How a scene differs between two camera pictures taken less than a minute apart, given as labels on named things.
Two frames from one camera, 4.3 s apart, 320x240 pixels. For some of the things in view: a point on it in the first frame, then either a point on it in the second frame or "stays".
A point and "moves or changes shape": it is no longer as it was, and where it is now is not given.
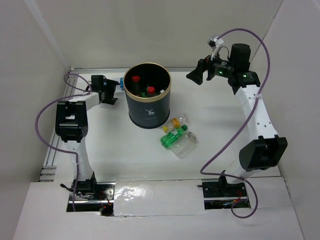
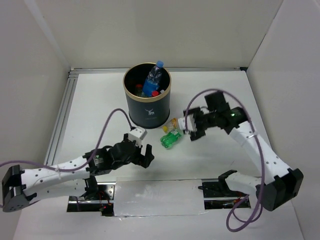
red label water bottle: x=151 y=90 -> x=155 y=93
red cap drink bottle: x=136 y=89 moves or changes shape
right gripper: x=196 y=75 -> x=200 y=132
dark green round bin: x=147 y=86 stays
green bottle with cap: x=167 y=139 stays
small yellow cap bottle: x=175 y=123 stays
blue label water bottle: x=122 y=83 -> x=153 y=80
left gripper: x=111 y=85 -> x=141 y=159
